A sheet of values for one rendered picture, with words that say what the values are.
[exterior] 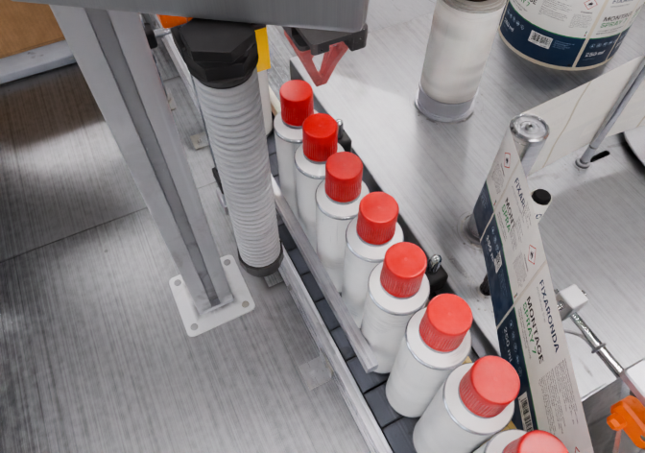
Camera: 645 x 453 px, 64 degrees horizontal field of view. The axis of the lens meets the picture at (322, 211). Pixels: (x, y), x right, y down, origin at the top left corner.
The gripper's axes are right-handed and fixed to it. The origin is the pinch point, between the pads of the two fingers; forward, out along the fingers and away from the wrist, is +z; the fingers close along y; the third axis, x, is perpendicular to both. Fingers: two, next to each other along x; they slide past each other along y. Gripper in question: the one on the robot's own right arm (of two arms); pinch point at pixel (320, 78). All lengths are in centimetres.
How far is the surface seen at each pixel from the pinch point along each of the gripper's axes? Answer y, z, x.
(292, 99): -8.8, -6.8, 7.2
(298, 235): -15.7, 5.5, 10.3
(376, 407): -33.3, 13.9, 9.9
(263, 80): 6.5, 3.3, 5.0
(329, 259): -19.6, 6.0, 8.5
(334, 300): -24.2, 5.6, 10.3
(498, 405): -40.4, -6.2, 6.7
